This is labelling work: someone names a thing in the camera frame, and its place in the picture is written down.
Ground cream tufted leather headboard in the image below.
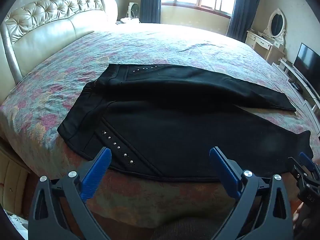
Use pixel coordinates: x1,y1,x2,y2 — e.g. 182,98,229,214
0,0,118,85

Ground floral bedspread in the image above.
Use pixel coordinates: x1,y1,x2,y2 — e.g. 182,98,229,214
0,22,320,232

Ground black flat television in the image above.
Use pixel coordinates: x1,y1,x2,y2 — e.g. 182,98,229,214
292,42,320,91

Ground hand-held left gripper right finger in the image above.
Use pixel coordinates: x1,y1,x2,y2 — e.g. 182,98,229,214
209,147,294,240

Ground white fan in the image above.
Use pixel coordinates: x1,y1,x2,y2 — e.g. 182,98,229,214
128,2,141,20

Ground white bedside table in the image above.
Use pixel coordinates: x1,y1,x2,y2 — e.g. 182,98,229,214
115,17,142,26

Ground cream bed frame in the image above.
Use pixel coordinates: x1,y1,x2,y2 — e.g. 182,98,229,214
0,138,32,220

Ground white dressing table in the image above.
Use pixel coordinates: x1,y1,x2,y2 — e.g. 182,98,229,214
245,29,285,65

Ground white television stand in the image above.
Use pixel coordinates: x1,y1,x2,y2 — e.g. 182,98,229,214
271,59,320,120

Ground oval white-framed mirror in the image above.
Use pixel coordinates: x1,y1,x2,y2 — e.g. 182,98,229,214
262,8,287,46

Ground person's right hand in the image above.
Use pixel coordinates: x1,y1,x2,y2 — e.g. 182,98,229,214
292,202,305,230

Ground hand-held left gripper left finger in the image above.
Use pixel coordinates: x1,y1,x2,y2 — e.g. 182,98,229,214
28,147,112,240

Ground dark blue curtain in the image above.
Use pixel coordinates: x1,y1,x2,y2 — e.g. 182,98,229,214
140,0,162,24
226,0,264,43

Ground black studded pants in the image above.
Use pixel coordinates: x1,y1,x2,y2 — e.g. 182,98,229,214
57,64,314,183

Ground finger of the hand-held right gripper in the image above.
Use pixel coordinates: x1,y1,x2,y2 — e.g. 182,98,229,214
287,152,318,180

